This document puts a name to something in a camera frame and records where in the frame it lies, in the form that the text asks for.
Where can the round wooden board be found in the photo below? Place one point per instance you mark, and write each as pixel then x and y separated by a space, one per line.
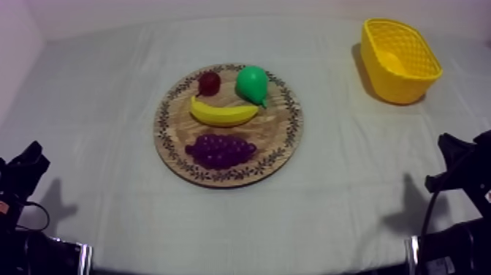
pixel 268 134

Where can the silver metal bar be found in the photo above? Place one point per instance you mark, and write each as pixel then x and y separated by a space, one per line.
pixel 85 259
pixel 412 253

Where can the green toy pear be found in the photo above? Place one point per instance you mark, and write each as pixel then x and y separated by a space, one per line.
pixel 252 84

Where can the yellow toy banana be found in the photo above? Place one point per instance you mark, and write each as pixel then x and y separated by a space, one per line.
pixel 224 114

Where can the yellow plastic basket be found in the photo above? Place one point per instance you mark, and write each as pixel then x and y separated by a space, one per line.
pixel 399 61

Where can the small red fruit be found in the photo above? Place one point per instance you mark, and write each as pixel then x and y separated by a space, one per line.
pixel 209 83

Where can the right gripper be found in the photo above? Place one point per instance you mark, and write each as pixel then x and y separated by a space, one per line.
pixel 466 161

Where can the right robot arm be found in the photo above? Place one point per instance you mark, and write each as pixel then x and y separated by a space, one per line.
pixel 456 245

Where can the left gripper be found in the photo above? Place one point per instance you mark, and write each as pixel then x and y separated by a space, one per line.
pixel 21 169

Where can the purple toy grapes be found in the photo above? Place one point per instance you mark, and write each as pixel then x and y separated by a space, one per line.
pixel 220 151

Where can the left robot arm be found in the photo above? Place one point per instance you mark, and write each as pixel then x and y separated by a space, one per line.
pixel 27 253

